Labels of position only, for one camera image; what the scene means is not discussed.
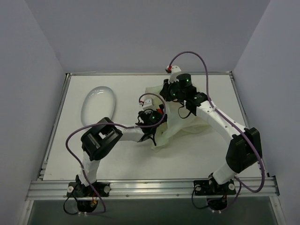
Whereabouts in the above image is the pale green plastic bag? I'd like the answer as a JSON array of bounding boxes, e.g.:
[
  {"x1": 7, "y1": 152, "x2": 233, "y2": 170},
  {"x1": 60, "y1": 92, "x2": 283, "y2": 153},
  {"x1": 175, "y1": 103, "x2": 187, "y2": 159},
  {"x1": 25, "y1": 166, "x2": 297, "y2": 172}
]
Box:
[{"x1": 144, "y1": 86, "x2": 213, "y2": 152}]

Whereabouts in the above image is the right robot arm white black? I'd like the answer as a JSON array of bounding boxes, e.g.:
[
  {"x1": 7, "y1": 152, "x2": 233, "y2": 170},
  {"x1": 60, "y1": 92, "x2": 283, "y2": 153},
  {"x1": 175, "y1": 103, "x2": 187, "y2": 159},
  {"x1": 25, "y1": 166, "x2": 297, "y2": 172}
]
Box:
[{"x1": 159, "y1": 72, "x2": 262, "y2": 194}]

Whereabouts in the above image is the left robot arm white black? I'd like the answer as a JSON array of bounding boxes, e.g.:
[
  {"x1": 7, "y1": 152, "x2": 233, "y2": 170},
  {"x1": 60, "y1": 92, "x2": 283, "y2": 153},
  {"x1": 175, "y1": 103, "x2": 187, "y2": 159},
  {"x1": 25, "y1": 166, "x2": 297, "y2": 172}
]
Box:
[{"x1": 76, "y1": 109, "x2": 167, "y2": 196}]

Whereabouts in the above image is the white oval ceramic plate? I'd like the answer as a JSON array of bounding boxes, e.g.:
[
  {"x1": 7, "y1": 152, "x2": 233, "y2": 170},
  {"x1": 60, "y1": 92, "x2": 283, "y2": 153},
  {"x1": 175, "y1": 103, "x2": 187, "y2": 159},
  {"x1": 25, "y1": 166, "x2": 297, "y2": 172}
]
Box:
[{"x1": 81, "y1": 86, "x2": 116, "y2": 126}]

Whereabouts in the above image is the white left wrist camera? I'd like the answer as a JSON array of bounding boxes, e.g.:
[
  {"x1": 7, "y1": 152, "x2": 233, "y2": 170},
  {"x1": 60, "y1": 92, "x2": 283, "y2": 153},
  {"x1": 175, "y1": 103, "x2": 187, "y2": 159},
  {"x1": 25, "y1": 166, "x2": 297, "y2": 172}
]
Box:
[{"x1": 142, "y1": 98, "x2": 154, "y2": 110}]

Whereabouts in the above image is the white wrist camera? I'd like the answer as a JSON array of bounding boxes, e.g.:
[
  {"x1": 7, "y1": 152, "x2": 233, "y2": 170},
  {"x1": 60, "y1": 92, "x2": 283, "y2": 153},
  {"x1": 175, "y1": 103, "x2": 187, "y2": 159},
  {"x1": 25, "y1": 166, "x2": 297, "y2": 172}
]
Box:
[
  {"x1": 166, "y1": 66, "x2": 182, "y2": 84},
  {"x1": 142, "y1": 98, "x2": 154, "y2": 110}
]

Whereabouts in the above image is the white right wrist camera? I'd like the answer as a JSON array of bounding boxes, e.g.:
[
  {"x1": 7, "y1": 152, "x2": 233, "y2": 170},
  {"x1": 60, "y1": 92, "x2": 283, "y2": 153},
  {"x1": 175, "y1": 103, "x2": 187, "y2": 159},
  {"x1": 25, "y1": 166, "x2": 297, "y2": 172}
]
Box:
[{"x1": 166, "y1": 66, "x2": 182, "y2": 84}]

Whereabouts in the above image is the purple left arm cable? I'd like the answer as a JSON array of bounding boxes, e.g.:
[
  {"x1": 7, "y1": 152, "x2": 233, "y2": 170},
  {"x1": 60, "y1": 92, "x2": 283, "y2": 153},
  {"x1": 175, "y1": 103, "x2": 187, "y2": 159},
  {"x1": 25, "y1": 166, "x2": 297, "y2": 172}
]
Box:
[{"x1": 66, "y1": 93, "x2": 167, "y2": 214}]

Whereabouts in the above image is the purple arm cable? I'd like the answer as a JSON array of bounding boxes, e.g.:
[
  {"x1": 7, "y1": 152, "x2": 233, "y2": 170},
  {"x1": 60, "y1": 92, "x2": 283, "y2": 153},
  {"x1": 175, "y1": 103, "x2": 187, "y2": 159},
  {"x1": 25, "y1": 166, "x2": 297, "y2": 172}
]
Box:
[
  {"x1": 66, "y1": 93, "x2": 167, "y2": 214},
  {"x1": 169, "y1": 51, "x2": 267, "y2": 210}
]

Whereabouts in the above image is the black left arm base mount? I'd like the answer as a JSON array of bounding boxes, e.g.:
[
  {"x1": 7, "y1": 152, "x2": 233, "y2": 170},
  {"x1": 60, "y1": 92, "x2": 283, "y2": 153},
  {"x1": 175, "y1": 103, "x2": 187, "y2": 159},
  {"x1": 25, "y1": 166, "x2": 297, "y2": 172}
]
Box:
[{"x1": 63, "y1": 181, "x2": 111, "y2": 215}]

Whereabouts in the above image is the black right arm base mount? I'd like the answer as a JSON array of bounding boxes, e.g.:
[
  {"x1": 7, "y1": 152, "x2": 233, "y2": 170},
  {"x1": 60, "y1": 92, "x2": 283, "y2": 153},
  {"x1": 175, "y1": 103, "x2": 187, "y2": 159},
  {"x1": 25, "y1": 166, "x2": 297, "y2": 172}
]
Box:
[{"x1": 191, "y1": 178, "x2": 237, "y2": 213}]

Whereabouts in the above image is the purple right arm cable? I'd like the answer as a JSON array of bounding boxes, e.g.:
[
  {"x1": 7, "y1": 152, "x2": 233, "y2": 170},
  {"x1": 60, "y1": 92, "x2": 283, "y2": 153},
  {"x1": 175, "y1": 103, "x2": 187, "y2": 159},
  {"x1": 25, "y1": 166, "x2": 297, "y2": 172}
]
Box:
[{"x1": 169, "y1": 51, "x2": 267, "y2": 210}]

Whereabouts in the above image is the aluminium front rail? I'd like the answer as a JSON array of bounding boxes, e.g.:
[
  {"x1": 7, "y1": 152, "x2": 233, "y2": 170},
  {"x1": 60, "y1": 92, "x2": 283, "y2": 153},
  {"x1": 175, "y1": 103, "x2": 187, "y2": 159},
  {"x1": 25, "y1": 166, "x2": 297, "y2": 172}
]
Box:
[{"x1": 25, "y1": 177, "x2": 279, "y2": 201}]

